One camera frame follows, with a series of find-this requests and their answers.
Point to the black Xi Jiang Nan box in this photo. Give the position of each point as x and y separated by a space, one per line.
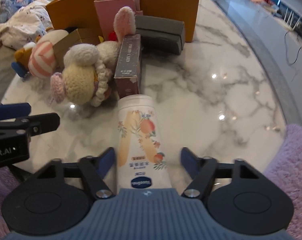
161 34

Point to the pink striped plush doll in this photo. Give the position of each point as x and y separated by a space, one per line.
42 62

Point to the white panda print blanket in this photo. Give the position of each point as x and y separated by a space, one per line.
26 25

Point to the purple fuzzy sleeve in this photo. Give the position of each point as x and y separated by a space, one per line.
285 171

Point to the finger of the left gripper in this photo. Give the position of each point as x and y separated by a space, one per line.
30 125
15 110

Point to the pink passport cover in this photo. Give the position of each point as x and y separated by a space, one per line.
107 9

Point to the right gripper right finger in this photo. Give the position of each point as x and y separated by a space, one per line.
202 171

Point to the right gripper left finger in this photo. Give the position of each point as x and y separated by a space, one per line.
92 172

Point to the orange cardboard storage box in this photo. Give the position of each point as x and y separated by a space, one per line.
82 13

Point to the gold cardboard box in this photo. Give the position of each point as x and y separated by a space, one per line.
77 36

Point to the white Vaseline lotion tube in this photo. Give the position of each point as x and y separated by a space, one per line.
141 157

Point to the crocheted cream bunny doll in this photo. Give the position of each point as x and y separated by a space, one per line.
89 68

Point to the brown poker cards box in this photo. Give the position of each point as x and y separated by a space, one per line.
128 70

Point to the brown dog plush keychain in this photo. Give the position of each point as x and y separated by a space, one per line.
21 60

